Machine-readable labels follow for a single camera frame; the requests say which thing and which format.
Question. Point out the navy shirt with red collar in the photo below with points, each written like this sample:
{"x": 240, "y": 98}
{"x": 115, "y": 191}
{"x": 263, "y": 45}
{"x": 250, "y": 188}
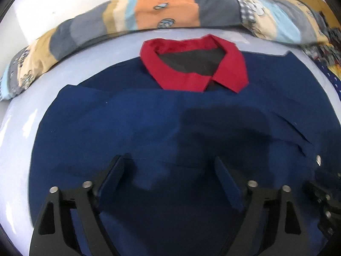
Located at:
{"x": 175, "y": 109}

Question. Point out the navy yellow star pillow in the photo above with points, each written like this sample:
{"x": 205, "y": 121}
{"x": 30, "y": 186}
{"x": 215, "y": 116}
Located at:
{"x": 332, "y": 73}

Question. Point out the dark patterned crumpled garment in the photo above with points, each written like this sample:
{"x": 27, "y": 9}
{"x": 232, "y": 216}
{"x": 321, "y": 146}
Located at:
{"x": 328, "y": 51}

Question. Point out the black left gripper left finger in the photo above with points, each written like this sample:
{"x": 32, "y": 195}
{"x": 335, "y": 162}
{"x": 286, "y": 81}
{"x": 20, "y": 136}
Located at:
{"x": 67, "y": 219}

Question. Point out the light blue cloud bedsheet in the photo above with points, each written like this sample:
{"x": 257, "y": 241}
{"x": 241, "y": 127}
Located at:
{"x": 23, "y": 114}

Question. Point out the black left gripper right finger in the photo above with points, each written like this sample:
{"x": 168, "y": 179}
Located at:
{"x": 269, "y": 221}

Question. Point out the striped patchwork rolled quilt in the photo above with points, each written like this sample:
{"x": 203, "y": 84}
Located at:
{"x": 284, "y": 21}

